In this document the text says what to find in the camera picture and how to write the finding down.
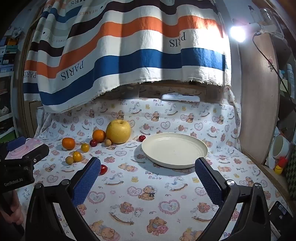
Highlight stack of storage boxes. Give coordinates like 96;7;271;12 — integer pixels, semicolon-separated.
0;35;19;73

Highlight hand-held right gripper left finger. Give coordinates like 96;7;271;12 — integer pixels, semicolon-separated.
25;157;101;241

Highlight white mug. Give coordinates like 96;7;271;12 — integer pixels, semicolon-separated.
270;134;290;160

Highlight cream round plate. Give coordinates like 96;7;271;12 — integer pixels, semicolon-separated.
141;133;208;169

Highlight wooden side board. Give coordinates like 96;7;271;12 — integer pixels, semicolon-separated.
20;28;44;139

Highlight ridged orange mandarin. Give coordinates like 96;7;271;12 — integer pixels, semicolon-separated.
92;129;106;143

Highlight pink tablet case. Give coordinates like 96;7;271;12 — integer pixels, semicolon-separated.
5;138;43;160

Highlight smooth spotted orange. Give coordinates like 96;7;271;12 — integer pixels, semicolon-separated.
62;137;76;150

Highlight white clip lamp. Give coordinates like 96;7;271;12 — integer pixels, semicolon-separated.
229;22;284;43

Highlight striped hanging cloth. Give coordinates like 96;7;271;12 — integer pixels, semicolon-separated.
22;0;232;114

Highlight wooden cabinet panel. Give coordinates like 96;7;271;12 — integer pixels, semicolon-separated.
237;35;285;165

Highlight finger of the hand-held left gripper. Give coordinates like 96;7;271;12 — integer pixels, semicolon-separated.
0;136;26;152
22;144;50;165

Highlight black lamp cable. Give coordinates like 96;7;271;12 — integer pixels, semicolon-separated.
252;32;294;102

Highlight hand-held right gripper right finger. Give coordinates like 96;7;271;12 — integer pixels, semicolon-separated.
195;157;271;241

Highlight large yellow pear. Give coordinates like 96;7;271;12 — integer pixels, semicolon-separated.
106;120;132;144

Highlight yellow red toy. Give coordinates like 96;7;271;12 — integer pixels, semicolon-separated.
274;156;288;175

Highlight bear printed blanket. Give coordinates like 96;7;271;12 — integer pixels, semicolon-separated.
14;87;287;241

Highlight person's left hand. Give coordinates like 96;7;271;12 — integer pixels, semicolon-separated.
0;192;24;224

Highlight black electronic device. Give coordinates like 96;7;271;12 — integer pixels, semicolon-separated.
268;200;292;237

